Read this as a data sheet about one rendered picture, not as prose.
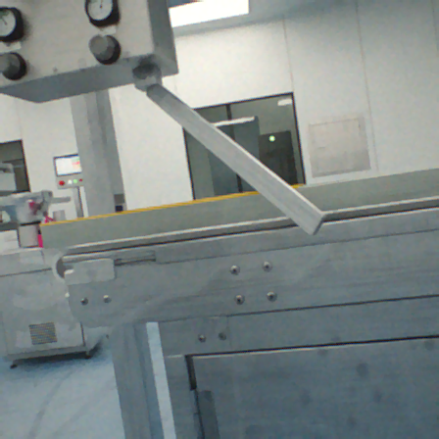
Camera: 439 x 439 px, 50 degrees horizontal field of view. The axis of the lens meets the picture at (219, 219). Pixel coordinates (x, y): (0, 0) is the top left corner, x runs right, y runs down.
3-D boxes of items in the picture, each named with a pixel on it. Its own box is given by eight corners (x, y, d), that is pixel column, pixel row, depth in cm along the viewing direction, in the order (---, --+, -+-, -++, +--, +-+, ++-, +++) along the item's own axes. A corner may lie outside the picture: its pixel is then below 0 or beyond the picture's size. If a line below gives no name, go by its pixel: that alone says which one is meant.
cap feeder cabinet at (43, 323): (0, 371, 307) (-21, 257, 303) (40, 343, 363) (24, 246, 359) (93, 361, 301) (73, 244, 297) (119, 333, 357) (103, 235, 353)
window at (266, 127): (193, 205, 575) (179, 110, 569) (194, 205, 576) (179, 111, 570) (307, 188, 563) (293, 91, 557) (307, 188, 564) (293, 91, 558)
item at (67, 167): (64, 242, 336) (50, 155, 333) (70, 240, 346) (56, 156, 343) (95, 237, 334) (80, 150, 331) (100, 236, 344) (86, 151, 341)
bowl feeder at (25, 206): (-3, 253, 318) (-13, 199, 316) (24, 247, 354) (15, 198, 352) (66, 243, 314) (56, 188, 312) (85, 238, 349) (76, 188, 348)
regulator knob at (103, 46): (86, 62, 53) (79, 24, 52) (96, 68, 55) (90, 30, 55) (114, 56, 52) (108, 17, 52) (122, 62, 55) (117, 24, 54)
